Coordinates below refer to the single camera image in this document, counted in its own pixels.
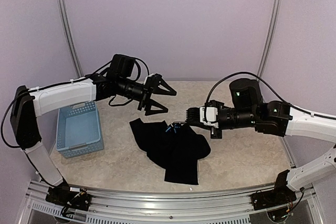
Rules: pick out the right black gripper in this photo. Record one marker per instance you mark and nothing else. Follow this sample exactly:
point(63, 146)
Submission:
point(215, 135)

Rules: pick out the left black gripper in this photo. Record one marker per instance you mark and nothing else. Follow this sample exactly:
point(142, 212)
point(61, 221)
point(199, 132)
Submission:
point(147, 95)

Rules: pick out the black garment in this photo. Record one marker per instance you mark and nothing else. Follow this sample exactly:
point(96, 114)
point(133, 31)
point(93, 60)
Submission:
point(177, 148)

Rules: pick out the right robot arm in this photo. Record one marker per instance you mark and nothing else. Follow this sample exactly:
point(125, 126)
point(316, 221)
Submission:
point(278, 118)

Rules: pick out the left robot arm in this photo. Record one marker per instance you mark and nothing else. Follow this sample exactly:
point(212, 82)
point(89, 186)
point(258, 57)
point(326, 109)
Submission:
point(110, 80)

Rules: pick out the blue plastic basket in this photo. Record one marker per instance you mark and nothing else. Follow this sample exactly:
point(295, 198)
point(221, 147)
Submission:
point(79, 130)

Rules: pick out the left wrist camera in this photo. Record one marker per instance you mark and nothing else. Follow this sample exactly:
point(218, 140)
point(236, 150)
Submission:
point(152, 78)

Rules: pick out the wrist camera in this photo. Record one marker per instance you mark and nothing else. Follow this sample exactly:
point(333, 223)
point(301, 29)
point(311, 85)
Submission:
point(152, 78)
point(198, 117)

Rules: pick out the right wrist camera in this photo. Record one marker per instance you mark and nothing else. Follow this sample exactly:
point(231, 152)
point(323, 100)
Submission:
point(198, 117)

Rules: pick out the aluminium front rail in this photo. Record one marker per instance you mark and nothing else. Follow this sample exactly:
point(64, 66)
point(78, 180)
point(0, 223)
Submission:
point(246, 205)

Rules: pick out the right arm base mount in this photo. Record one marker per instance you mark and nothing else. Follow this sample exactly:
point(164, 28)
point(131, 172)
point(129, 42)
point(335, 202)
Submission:
point(280, 196)

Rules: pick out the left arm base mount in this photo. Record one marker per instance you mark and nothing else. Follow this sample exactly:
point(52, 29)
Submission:
point(69, 198)

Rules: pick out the left aluminium corner post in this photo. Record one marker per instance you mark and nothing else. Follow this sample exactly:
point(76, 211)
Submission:
point(69, 37)

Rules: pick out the aluminium corner post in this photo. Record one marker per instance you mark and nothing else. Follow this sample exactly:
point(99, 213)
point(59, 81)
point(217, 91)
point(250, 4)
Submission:
point(269, 37)
point(69, 37)

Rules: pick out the right aluminium corner post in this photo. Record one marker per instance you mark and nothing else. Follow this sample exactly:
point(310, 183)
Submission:
point(269, 37)

